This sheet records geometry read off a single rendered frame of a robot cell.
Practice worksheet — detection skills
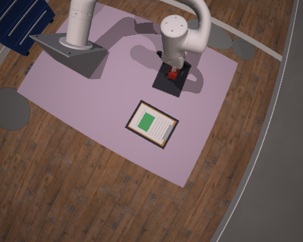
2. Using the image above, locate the red self-inking stamp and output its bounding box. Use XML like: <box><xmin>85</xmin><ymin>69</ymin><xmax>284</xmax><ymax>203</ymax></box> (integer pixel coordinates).
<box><xmin>167</xmin><ymin>66</ymin><xmax>179</xmax><ymax>82</ymax></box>

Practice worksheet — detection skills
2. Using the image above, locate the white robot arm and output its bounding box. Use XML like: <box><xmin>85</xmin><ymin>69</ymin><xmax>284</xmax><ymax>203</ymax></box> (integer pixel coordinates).
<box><xmin>59</xmin><ymin>0</ymin><xmax>211</xmax><ymax>59</ymax></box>

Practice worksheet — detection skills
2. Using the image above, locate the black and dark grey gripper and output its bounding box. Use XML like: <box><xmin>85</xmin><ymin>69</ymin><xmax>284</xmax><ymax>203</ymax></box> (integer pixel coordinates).
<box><xmin>156</xmin><ymin>50</ymin><xmax>191</xmax><ymax>72</ymax></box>

